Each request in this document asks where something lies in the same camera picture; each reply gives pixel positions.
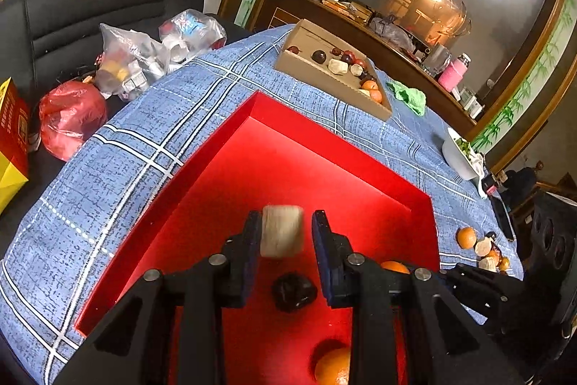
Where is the large orange mandarin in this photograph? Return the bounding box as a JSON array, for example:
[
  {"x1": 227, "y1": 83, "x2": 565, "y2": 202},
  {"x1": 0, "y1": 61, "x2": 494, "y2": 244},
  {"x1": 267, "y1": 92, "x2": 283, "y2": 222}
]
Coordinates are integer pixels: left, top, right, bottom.
[{"x1": 456, "y1": 227, "x2": 477, "y2": 250}]

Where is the beige sugarcane block small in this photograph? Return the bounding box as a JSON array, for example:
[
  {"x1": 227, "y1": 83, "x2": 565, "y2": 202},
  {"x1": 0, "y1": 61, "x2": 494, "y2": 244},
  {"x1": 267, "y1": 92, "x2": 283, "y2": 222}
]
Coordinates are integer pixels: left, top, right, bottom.
[{"x1": 477, "y1": 256, "x2": 499, "y2": 273}]

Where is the beige sugarcane block large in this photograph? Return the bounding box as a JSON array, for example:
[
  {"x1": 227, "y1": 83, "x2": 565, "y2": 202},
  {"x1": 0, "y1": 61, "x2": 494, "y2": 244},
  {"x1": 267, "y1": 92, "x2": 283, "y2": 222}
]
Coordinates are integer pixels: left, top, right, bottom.
[{"x1": 260, "y1": 205, "x2": 304, "y2": 258}]

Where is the pink water bottle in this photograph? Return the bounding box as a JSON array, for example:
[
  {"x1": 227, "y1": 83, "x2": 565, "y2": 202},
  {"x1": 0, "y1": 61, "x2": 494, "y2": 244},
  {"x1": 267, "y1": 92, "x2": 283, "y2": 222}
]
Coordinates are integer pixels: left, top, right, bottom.
[{"x1": 438, "y1": 53, "x2": 470, "y2": 92}]

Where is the black smartphone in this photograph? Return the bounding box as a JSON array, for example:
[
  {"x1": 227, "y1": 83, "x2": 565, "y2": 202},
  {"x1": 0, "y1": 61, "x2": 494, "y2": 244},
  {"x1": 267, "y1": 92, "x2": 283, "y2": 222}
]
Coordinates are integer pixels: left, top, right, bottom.
[{"x1": 489, "y1": 196, "x2": 515, "y2": 241}]

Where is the black sofa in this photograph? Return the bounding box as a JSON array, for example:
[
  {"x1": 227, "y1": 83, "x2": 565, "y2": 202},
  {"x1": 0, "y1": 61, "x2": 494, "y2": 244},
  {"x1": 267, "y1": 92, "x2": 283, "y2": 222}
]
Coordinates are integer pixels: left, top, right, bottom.
[{"x1": 0, "y1": 0, "x2": 207, "y2": 107}]

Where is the red tray box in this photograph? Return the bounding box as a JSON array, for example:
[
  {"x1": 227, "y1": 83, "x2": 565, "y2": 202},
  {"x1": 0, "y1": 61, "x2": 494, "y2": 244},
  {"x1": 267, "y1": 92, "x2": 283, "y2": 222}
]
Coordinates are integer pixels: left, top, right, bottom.
[{"x1": 75, "y1": 93, "x2": 440, "y2": 384}]

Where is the wooden sideboard counter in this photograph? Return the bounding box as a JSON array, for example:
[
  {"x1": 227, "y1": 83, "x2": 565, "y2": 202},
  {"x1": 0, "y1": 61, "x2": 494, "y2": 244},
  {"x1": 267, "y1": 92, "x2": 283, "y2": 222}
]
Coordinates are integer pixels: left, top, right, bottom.
[{"x1": 246, "y1": 0, "x2": 476, "y2": 140}]

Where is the yellow red carton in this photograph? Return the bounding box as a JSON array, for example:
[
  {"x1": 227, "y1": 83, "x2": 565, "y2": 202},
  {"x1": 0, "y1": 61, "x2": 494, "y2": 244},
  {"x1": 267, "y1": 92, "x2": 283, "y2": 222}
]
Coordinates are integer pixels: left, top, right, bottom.
[{"x1": 0, "y1": 78, "x2": 29, "y2": 212}]

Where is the clear plastic bag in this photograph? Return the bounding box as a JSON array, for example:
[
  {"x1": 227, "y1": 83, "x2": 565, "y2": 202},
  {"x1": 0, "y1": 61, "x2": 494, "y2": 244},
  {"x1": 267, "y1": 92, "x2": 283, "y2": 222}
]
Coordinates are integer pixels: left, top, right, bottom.
[{"x1": 94, "y1": 23, "x2": 169, "y2": 102}]

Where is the red plastic bag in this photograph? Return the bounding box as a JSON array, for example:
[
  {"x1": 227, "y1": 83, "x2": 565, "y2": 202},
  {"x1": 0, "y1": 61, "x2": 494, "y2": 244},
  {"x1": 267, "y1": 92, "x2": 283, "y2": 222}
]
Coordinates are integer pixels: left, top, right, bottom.
[{"x1": 39, "y1": 80, "x2": 107, "y2": 161}]

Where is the blue plaid tablecloth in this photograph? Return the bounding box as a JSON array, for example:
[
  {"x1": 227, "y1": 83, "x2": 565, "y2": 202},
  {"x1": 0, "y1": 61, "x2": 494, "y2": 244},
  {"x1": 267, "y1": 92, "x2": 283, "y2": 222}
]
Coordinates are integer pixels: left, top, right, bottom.
[{"x1": 1, "y1": 26, "x2": 499, "y2": 384}]

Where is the brown cardboard box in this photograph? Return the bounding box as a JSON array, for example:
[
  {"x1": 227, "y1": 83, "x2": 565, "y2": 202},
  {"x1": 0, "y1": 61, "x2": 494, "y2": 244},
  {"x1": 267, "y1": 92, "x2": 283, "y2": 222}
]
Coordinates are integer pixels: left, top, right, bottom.
[{"x1": 275, "y1": 19, "x2": 392, "y2": 121}]

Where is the glass pitcher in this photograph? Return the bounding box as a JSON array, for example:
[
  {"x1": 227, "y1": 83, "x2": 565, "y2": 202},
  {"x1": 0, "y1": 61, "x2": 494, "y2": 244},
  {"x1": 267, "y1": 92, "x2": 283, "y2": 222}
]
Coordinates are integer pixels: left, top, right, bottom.
[{"x1": 423, "y1": 44, "x2": 452, "y2": 77}]

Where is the clear bag blue label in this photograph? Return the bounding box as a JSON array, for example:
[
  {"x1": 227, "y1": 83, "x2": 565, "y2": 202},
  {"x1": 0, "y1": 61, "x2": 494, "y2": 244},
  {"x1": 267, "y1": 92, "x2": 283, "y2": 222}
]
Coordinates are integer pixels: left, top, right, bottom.
[{"x1": 158, "y1": 9, "x2": 227, "y2": 64}]

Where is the white sugarcane chunk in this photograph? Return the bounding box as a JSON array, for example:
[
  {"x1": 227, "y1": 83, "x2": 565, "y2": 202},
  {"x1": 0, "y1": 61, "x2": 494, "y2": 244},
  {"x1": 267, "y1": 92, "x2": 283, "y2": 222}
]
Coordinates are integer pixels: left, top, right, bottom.
[{"x1": 474, "y1": 237, "x2": 493, "y2": 258}]

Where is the dark jar red label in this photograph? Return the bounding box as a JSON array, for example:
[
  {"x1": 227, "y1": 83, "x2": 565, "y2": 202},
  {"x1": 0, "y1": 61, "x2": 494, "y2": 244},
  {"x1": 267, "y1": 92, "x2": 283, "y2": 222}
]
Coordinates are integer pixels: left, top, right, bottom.
[{"x1": 481, "y1": 174, "x2": 498, "y2": 196}]

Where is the white bowl with greens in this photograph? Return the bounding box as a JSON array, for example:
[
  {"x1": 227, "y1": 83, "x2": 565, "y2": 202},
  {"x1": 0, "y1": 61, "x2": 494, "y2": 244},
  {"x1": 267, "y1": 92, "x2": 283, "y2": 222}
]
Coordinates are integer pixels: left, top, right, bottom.
[{"x1": 442, "y1": 127, "x2": 484, "y2": 181}]

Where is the orange mandarin front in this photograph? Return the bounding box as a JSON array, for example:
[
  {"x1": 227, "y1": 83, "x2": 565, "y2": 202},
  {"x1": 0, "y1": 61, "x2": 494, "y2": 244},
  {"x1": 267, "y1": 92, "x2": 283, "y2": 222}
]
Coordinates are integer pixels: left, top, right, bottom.
[{"x1": 314, "y1": 347, "x2": 351, "y2": 385}]

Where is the green cloth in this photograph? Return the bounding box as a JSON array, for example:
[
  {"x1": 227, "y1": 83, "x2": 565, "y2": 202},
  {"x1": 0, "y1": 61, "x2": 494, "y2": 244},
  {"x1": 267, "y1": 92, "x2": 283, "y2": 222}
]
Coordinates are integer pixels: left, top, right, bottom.
[{"x1": 386, "y1": 80, "x2": 426, "y2": 116}]

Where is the small orange mandarin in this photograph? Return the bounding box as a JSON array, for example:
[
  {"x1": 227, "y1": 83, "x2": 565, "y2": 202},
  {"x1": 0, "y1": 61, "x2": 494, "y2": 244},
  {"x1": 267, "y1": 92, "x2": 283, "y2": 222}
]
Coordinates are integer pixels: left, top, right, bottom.
[{"x1": 498, "y1": 257, "x2": 510, "y2": 272}]

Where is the dark plum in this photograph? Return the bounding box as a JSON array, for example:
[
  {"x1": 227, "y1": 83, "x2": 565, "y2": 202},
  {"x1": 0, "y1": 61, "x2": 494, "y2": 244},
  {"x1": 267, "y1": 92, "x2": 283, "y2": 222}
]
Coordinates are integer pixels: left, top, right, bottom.
[{"x1": 271, "y1": 273, "x2": 318, "y2": 313}]

